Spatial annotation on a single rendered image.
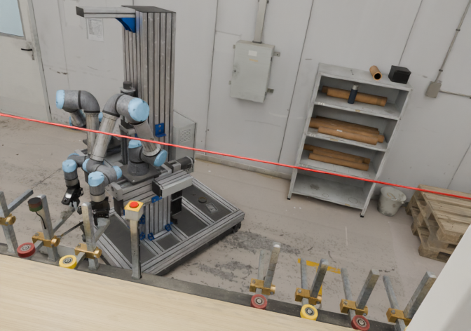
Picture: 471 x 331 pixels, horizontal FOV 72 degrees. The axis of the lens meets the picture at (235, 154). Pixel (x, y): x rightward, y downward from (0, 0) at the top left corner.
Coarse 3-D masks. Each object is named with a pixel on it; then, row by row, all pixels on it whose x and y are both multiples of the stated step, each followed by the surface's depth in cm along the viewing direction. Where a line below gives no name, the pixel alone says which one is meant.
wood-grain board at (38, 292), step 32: (0, 256) 167; (0, 288) 151; (32, 288) 153; (64, 288) 155; (96, 288) 157; (128, 288) 159; (160, 288) 161; (0, 320) 138; (32, 320) 140; (64, 320) 142; (96, 320) 143; (128, 320) 145; (160, 320) 147; (192, 320) 149; (224, 320) 151; (256, 320) 153; (288, 320) 155
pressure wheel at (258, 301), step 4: (252, 296) 163; (256, 296) 164; (260, 296) 164; (252, 300) 161; (256, 300) 162; (260, 300) 161; (264, 300) 162; (252, 304) 160; (256, 304) 159; (260, 304) 160; (264, 304) 160; (256, 308) 159; (260, 308) 158; (264, 308) 160
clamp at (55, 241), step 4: (36, 232) 187; (40, 232) 188; (32, 236) 184; (36, 236) 185; (40, 236) 185; (56, 236) 187; (32, 240) 185; (36, 240) 184; (40, 240) 184; (44, 240) 183; (48, 240) 183; (52, 240) 184; (56, 240) 184; (44, 244) 185; (48, 244) 184; (52, 244) 183; (56, 244) 185
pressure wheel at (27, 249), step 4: (24, 244) 174; (28, 244) 175; (32, 244) 175; (20, 248) 172; (24, 248) 172; (28, 248) 173; (32, 248) 172; (20, 252) 169; (24, 252) 170; (28, 252) 170; (32, 252) 173; (20, 256) 170; (24, 256) 170; (28, 256) 171
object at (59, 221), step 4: (68, 208) 209; (72, 208) 209; (60, 220) 199; (64, 220) 202; (56, 224) 196; (60, 224) 198; (56, 228) 195; (36, 244) 181; (40, 244) 182; (36, 248) 180; (32, 256) 177
